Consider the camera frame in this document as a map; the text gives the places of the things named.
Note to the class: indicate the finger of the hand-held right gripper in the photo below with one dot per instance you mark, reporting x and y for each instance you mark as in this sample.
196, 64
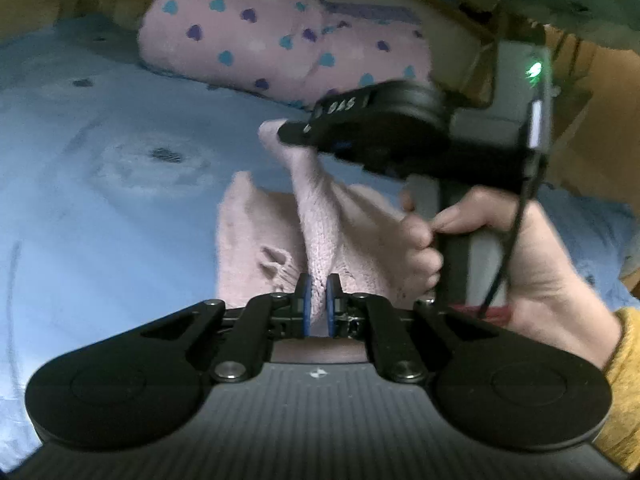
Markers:
300, 132

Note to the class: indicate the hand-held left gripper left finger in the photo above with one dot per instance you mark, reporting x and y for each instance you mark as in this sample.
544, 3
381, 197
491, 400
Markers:
304, 305

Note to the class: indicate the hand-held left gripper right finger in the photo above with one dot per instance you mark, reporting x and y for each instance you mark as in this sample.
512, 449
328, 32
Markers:
332, 305

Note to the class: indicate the pink knitted cardigan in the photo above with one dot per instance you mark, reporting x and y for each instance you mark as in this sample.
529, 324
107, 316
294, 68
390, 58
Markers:
340, 210

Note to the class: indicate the person's right hand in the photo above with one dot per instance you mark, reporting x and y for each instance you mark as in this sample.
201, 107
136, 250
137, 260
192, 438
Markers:
540, 270

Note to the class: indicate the pink heart-pattern pillow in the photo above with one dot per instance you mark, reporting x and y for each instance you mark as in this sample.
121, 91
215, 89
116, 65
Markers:
240, 45

